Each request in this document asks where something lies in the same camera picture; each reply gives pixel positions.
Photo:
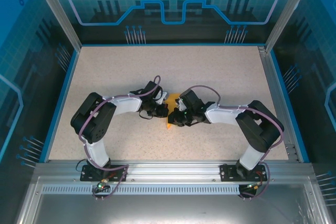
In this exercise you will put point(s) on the orange cloth piece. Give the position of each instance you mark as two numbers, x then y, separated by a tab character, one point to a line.
173	100

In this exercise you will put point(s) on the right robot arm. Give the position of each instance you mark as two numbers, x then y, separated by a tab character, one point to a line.
257	127

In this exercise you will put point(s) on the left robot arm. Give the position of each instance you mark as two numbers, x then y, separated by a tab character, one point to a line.
92	119

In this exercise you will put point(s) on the blue table edge strip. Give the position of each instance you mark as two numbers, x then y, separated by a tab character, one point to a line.
170	44
60	106
288	106

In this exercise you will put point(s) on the metal tray panel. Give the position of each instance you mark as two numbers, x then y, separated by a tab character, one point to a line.
170	211

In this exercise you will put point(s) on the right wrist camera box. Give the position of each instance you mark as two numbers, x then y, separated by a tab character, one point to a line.
180	105

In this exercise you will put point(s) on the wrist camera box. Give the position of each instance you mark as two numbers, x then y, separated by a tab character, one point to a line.
180	105
163	96

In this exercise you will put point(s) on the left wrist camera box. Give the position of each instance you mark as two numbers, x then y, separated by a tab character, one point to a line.
163	96

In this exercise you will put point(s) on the aluminium mounting rail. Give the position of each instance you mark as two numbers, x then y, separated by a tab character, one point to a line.
170	171

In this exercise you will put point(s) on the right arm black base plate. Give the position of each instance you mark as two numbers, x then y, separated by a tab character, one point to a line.
228	172

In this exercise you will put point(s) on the aluminium side rail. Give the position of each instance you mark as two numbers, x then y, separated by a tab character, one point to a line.
275	90

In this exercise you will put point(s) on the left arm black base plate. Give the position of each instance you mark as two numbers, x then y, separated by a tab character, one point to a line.
86	175

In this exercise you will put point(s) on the aluminium frame post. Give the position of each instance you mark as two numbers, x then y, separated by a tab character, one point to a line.
57	11
288	11

